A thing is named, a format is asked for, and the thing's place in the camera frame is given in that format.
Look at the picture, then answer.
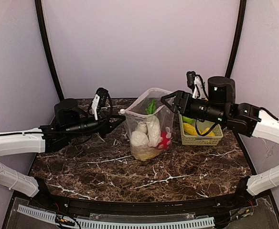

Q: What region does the clear zip top bag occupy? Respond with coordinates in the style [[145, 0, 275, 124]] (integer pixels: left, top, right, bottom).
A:
[[119, 88, 174, 161]]

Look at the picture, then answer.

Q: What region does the grey toy mushroom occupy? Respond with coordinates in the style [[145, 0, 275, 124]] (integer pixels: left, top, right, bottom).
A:
[[130, 122, 149, 147]]

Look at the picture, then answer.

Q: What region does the white toy radish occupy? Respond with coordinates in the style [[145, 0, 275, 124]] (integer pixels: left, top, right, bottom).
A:
[[146, 99, 161, 147]]

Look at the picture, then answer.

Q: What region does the red toy pepper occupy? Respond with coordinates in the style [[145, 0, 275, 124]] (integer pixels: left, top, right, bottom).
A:
[[157, 132, 172, 150]]

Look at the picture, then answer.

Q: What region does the toy napa cabbage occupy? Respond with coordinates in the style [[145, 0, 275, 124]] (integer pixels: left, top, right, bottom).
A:
[[131, 147, 163, 161]]

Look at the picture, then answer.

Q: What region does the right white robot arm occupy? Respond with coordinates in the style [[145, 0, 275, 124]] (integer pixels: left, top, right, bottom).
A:
[[161, 76, 279, 196]]

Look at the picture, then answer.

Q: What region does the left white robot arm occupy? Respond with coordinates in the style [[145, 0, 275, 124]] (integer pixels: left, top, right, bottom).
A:
[[0, 98, 126, 198]]

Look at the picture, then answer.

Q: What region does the green toy apple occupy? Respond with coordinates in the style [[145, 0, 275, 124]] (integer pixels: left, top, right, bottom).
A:
[[182, 116, 194, 125]]

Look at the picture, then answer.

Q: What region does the yellow toy corn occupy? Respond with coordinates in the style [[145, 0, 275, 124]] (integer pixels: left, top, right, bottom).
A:
[[183, 123, 198, 136]]

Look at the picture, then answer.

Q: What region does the green perforated plastic basket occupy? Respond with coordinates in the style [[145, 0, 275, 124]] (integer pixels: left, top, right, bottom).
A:
[[178, 114, 224, 146]]

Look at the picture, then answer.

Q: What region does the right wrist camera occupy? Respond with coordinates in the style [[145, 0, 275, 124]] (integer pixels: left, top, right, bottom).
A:
[[186, 71, 208, 99]]

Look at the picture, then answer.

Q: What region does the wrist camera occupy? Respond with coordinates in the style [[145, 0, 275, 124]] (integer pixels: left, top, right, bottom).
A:
[[88, 87, 110, 121], [186, 71, 208, 99]]

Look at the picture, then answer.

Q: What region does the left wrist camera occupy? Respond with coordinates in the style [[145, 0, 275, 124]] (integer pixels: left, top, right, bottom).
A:
[[88, 87, 110, 121]]

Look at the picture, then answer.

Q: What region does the black front table rail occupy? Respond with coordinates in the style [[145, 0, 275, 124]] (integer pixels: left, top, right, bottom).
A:
[[30, 193, 256, 217]]

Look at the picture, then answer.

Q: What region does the white slotted cable duct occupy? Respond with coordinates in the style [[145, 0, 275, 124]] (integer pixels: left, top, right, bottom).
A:
[[17, 204, 215, 229]]

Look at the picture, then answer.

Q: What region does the right black frame post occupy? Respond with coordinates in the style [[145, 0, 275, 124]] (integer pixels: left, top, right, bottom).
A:
[[225, 0, 247, 78]]

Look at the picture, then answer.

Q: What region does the black frame post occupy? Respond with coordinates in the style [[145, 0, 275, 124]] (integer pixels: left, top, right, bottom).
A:
[[225, 0, 247, 78], [34, 0, 64, 101]]

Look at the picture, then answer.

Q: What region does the left black frame post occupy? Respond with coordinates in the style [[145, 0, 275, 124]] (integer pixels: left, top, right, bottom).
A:
[[34, 0, 64, 101]]

